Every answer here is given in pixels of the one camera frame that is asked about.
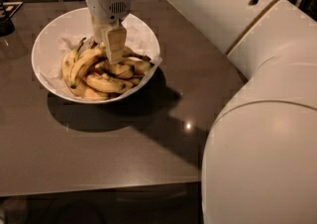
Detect front yellow banana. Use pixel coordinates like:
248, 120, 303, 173
84, 72, 133, 94

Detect middle short yellow banana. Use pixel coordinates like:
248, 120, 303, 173
104, 61, 134, 79

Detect left yellow banana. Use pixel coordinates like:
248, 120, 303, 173
61, 39, 85, 86

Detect bottom yellow banana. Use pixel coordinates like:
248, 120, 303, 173
70, 82, 109, 101

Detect curved yellow banana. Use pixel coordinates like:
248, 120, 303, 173
69, 47, 151, 88

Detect right yellow banana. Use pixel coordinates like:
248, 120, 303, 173
124, 58, 153, 75

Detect black object at left edge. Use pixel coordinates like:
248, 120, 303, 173
0, 2, 23, 37

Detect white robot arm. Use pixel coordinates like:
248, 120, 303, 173
87, 0, 317, 224

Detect white bowl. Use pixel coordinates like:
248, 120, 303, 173
31, 6, 161, 105

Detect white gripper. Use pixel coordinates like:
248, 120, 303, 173
85, 0, 131, 64

